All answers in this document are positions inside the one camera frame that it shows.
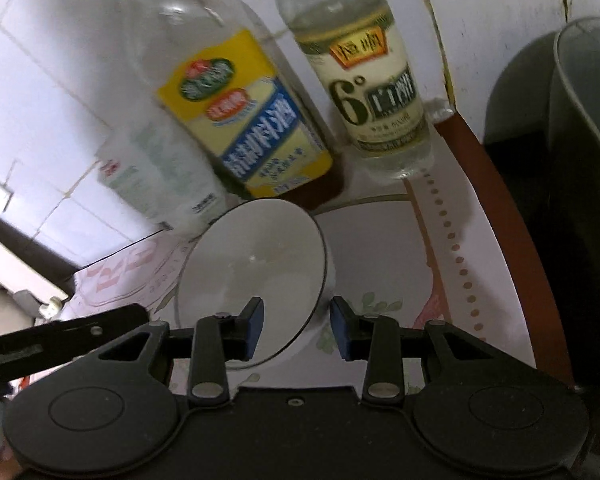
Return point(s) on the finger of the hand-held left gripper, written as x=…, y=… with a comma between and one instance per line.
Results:
x=70, y=335

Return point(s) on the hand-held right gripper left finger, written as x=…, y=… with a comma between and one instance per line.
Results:
x=254, y=331

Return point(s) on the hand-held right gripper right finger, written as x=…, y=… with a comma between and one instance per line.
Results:
x=338, y=331

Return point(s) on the white bowl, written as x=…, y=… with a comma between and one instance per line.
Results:
x=250, y=270

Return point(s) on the clear salt bag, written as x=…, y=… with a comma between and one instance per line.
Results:
x=160, y=180

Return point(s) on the yellow label oil bottle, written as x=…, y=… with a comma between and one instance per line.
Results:
x=240, y=135

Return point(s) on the white vinegar bottle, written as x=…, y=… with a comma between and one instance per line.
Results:
x=375, y=100

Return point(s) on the black cooking pot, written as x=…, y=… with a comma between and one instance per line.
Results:
x=580, y=220

